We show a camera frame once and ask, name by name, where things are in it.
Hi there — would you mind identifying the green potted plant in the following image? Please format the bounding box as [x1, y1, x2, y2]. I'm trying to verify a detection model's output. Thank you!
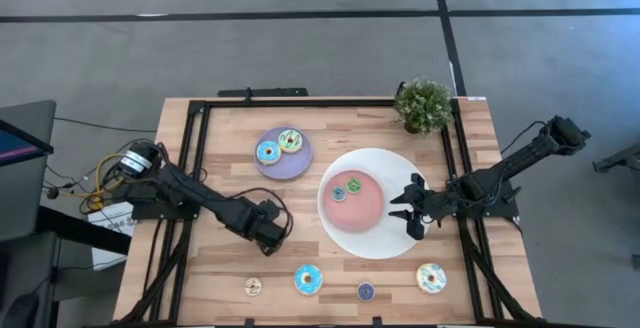
[393, 78, 454, 136]

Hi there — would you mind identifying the black stand leg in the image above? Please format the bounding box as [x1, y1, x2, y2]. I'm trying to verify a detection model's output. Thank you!
[592, 142, 640, 174]

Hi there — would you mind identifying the white round woven placemat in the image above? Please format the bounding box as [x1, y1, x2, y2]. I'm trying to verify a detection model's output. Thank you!
[316, 147, 434, 260]

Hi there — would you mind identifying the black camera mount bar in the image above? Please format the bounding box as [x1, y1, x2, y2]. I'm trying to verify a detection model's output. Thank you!
[217, 86, 310, 98]

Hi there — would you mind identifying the large blue iced donut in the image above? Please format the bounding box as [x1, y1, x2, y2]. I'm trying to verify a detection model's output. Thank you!
[255, 140, 282, 166]
[293, 264, 324, 297]

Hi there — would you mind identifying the large white teal-drizzled donut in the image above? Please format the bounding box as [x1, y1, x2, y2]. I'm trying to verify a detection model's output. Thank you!
[415, 262, 448, 295]

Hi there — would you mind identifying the large green iced donut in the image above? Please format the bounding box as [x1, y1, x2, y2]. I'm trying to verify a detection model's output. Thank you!
[277, 128, 304, 154]

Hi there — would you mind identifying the pink round plate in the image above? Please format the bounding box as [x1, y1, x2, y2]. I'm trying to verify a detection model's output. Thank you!
[322, 169, 386, 233]

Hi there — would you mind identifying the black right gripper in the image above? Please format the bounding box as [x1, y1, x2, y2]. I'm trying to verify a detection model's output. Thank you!
[388, 173, 449, 242]

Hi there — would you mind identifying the yellow cable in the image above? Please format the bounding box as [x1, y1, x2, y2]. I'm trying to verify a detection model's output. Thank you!
[92, 153, 126, 212]

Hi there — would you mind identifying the black metal table frame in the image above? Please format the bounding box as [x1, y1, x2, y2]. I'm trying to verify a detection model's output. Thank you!
[119, 96, 544, 328]

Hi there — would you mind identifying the white paper box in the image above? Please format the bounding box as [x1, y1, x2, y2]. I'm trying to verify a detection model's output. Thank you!
[88, 201, 136, 272]

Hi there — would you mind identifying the computer monitor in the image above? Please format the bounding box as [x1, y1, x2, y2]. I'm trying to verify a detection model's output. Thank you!
[0, 120, 55, 169]

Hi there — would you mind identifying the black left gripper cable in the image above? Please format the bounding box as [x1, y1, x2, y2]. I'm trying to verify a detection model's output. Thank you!
[232, 186, 295, 258]

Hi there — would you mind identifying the black floor cable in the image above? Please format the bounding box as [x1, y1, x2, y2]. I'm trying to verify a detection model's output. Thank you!
[53, 116, 158, 133]

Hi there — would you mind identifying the purple round plate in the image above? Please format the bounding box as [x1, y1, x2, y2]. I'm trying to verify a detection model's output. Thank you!
[253, 125, 315, 181]

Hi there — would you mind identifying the black metal beam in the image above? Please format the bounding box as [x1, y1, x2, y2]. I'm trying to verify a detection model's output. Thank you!
[35, 206, 132, 257]

